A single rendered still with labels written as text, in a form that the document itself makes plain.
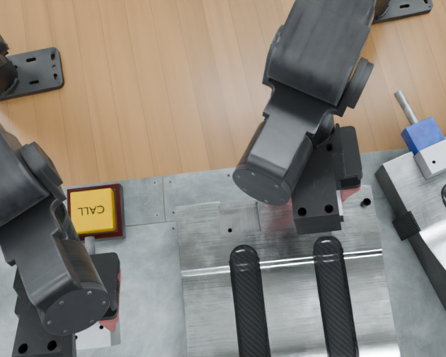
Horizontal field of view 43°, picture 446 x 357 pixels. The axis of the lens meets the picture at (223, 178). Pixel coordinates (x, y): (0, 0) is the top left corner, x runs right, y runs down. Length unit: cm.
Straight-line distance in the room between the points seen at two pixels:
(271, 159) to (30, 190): 20
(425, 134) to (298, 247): 24
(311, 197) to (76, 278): 23
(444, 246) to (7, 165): 56
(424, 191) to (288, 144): 37
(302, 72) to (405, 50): 49
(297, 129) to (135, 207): 41
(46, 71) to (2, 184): 50
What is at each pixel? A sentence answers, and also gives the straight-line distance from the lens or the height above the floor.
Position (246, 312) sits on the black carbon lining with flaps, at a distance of 74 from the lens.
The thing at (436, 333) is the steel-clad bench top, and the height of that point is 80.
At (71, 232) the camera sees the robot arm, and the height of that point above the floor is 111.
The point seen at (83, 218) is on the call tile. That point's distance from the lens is 83.
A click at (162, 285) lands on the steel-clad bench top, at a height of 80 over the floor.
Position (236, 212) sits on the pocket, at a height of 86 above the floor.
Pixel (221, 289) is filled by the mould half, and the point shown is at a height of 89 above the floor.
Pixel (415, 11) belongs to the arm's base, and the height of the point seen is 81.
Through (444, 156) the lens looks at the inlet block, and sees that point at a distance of 82.
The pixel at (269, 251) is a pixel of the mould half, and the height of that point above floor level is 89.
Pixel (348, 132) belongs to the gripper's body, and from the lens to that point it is 65.
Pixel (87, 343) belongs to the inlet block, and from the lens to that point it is 69.
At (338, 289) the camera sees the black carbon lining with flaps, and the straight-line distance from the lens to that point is 75.
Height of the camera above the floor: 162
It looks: 75 degrees down
